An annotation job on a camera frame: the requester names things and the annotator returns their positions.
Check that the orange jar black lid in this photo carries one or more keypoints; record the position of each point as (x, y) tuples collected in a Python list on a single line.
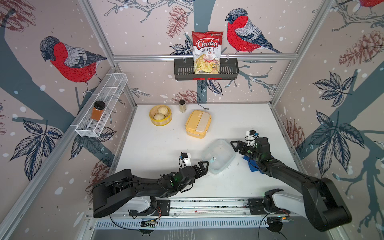
[(98, 109)]

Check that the right white bun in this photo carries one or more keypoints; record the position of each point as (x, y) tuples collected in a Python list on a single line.
[(163, 110)]

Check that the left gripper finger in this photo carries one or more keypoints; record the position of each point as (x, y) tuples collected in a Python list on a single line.
[(197, 176), (203, 167)]

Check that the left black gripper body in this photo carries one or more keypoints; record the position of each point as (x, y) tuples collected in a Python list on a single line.
[(191, 181)]

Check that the black wall basket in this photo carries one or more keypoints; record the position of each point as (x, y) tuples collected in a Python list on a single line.
[(190, 70)]

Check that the clear lunch box lid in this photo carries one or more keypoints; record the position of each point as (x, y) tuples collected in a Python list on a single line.
[(219, 154)]

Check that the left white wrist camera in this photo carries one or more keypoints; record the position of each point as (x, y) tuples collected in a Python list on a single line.
[(185, 160)]

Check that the white wire shelf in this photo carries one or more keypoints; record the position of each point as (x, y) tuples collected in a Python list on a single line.
[(110, 93)]

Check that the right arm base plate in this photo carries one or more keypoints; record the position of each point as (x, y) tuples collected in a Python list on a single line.
[(257, 206)]

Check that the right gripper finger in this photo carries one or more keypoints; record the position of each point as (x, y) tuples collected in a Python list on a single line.
[(251, 139), (239, 146)]

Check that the small spice jar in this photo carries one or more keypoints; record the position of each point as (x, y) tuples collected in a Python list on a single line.
[(182, 106)]

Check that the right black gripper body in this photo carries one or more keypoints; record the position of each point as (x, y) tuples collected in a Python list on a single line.
[(250, 151)]

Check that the yellow bamboo steamer basket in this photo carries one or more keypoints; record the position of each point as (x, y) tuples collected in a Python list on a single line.
[(168, 118)]

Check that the left white bun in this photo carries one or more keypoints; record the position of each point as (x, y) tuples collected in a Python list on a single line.
[(158, 116)]

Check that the white bun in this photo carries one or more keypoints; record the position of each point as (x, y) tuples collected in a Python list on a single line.
[(158, 116), (163, 110)]

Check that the aluminium mounting rail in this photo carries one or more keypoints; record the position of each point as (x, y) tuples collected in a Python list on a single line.
[(185, 207)]

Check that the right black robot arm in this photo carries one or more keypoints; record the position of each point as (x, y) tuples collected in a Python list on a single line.
[(319, 201)]

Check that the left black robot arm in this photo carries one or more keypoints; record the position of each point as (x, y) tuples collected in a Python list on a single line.
[(113, 192)]

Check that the red cassava chips bag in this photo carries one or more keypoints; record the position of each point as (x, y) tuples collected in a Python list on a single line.
[(207, 52)]

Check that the yellow lunch box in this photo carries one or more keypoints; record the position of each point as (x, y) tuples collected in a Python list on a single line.
[(198, 124)]

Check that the blue cleaning cloth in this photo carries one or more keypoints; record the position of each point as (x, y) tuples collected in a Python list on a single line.
[(252, 164)]

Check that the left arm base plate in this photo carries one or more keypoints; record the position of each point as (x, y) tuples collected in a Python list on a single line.
[(156, 208)]

